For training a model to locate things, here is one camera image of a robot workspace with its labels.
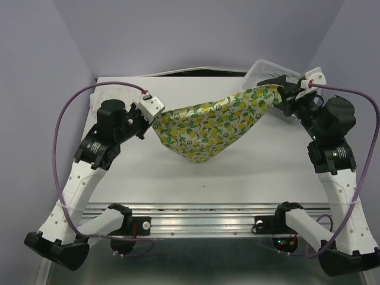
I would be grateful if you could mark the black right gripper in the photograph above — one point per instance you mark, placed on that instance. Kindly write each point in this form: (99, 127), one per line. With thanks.
(292, 103)

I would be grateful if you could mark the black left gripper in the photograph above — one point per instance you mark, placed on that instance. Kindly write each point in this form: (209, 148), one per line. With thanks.
(133, 110)

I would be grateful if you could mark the lemon print skirt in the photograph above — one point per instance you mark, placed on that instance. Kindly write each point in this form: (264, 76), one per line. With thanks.
(202, 131)

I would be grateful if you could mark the white pleated skirt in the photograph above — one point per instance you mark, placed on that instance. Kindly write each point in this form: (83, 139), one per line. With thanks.
(126, 94)

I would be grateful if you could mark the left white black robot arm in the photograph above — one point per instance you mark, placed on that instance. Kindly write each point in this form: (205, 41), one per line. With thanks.
(61, 238)

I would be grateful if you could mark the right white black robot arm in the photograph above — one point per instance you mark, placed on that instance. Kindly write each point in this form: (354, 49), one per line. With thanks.
(351, 247)

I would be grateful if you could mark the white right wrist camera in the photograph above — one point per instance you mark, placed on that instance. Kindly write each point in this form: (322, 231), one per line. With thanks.
(311, 77)

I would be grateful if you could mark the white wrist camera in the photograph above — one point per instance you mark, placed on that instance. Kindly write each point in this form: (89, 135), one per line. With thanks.
(311, 77)
(150, 107)

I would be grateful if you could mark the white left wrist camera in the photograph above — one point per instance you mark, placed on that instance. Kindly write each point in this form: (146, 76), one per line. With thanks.
(150, 107)

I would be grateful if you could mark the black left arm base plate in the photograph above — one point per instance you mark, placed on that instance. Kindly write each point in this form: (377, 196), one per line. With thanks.
(136, 228)

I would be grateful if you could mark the aluminium extrusion rail frame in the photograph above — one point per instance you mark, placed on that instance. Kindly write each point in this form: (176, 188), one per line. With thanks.
(203, 236)

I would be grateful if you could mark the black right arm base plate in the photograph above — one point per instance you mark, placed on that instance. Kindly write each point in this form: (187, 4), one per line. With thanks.
(284, 239)

